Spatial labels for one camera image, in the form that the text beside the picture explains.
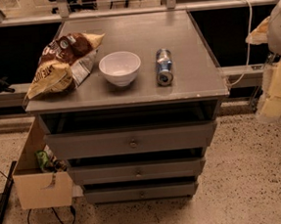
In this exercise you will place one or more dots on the foam gripper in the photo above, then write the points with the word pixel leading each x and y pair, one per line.
pixel 280 33

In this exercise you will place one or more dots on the grey drawer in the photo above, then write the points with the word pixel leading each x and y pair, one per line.
pixel 137 171
pixel 113 143
pixel 147 192

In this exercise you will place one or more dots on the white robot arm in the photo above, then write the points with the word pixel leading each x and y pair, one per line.
pixel 269 32

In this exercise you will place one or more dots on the grey drawer cabinet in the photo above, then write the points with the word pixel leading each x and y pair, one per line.
pixel 194 95

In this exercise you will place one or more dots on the grey bottom drawer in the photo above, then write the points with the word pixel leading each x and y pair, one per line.
pixel 147 192

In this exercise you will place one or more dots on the grey top drawer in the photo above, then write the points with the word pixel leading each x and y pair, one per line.
pixel 113 143

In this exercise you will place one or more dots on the blue silver soda can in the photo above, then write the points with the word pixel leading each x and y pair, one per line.
pixel 164 67

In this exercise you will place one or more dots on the white bowl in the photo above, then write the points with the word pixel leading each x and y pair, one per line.
pixel 120 68

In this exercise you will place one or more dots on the brown yellow chip bag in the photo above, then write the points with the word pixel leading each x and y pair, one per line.
pixel 65 63

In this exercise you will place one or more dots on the green snack packet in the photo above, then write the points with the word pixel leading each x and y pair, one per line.
pixel 43 160

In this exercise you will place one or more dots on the cardboard box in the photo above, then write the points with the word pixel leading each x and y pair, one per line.
pixel 37 189

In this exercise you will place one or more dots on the black bar on floor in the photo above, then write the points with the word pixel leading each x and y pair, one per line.
pixel 5 195

